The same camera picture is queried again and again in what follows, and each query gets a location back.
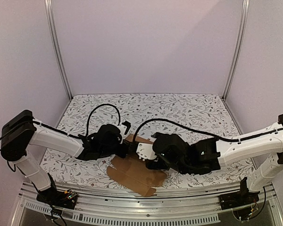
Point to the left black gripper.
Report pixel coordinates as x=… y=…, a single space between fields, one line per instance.
x=122 y=153

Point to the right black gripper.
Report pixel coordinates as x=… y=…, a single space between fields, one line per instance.
x=153 y=165

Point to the brown cardboard box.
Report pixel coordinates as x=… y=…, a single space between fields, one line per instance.
x=131 y=172

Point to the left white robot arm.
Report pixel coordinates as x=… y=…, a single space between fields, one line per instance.
x=24 y=130

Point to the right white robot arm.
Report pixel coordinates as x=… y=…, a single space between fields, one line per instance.
x=215 y=152

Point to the floral patterned table mat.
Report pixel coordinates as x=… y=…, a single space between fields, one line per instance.
x=188 y=115

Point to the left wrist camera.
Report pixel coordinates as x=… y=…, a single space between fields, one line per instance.
x=124 y=129

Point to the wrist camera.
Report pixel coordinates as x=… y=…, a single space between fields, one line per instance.
x=124 y=129
x=145 y=151

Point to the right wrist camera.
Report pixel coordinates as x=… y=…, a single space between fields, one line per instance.
x=145 y=151

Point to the aluminium front rail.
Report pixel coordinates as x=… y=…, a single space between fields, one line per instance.
x=196 y=206

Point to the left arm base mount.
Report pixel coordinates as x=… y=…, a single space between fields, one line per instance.
x=53 y=197

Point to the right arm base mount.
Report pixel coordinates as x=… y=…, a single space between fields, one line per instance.
x=239 y=198

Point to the left aluminium frame post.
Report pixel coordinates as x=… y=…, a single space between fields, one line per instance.
x=56 y=48

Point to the aluminium frame post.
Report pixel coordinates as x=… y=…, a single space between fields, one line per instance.
x=56 y=48
x=237 y=49

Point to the right aluminium frame post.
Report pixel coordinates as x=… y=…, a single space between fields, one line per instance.
x=237 y=49

